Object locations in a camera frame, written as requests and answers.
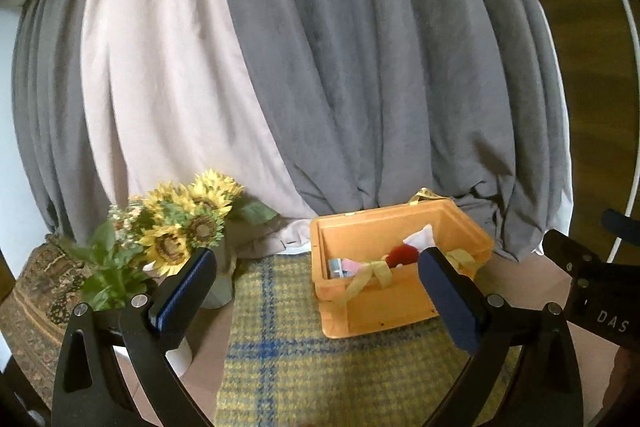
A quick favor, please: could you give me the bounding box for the white cloth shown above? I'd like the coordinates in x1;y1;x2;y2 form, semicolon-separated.
402;225;436;253

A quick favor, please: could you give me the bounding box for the red fluffy pompom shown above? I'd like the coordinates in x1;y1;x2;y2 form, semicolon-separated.
384;243;420;269

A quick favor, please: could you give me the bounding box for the lilac towel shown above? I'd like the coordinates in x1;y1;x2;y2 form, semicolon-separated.
341;259;366;277

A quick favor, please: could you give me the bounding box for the green leafy plant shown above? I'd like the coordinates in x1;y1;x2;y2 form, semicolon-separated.
60;221;151;311

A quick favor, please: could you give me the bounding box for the grey green vase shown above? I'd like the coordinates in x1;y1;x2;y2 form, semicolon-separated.
202;230;238;309

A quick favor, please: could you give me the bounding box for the patterned brown rug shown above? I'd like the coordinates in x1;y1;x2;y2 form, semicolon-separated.
1;234;89;407

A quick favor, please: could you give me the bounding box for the sunflower bouquet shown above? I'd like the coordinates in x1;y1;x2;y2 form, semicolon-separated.
108;169;278;277

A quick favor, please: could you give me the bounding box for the yellow blue plaid mat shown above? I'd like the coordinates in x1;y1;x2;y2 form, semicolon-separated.
214;253;524;427

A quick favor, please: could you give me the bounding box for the orange plastic crate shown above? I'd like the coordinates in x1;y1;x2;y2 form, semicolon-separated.
310;187;495;339

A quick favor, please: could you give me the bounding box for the white sheer curtain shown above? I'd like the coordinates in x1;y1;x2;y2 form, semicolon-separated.
79;0;319;253

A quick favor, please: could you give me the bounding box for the grey curtain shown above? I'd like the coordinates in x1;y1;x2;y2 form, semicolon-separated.
12;0;573;260

